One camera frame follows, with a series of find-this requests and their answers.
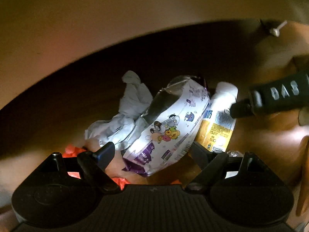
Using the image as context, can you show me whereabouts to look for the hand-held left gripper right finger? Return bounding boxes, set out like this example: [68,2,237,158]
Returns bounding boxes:
[185,141,256,194]

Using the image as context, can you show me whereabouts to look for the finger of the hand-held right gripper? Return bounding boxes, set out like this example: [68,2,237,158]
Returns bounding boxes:
[229,98,256,119]

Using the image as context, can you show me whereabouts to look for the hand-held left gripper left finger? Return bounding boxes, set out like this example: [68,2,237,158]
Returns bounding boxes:
[51,142,121,194]

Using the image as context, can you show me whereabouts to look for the white yellow-label bottle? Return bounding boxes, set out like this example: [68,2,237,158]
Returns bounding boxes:
[194,82,239,153]

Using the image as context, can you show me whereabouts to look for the cartoon printed purple snack bag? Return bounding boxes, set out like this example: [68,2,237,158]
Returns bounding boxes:
[122,75,210,177]

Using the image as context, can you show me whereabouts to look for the white tissue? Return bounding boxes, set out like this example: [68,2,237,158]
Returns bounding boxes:
[84,71,154,154]

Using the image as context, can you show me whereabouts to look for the clear plastic wrapper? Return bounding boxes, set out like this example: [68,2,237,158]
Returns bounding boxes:
[225,150,245,158]

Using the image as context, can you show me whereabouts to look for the orange red wrapper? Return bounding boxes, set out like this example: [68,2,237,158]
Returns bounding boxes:
[63,144,133,192]

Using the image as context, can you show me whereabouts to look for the small white peg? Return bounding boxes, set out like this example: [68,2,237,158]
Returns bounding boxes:
[269,20,288,37]

